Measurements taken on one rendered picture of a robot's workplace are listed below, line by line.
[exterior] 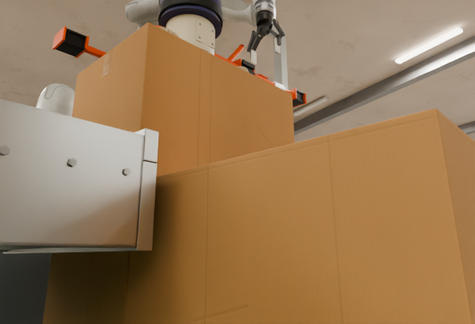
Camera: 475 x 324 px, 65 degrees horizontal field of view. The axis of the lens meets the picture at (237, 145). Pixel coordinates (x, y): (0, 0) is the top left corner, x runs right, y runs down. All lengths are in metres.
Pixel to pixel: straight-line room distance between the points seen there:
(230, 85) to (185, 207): 0.53
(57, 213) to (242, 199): 0.26
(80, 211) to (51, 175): 0.07
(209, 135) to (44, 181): 0.51
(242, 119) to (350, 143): 0.66
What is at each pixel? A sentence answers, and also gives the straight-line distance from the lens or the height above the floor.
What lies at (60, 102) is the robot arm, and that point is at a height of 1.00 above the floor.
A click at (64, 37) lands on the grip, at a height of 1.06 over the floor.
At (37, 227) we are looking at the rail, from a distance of 0.58.
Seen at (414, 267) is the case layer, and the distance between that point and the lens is 0.44.
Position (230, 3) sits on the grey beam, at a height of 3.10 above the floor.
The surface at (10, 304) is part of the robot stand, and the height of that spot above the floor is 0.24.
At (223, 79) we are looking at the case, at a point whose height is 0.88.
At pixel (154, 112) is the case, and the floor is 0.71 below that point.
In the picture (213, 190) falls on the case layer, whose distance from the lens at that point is 0.62.
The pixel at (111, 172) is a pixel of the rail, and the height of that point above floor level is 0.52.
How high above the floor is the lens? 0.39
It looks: 16 degrees up
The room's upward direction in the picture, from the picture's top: straight up
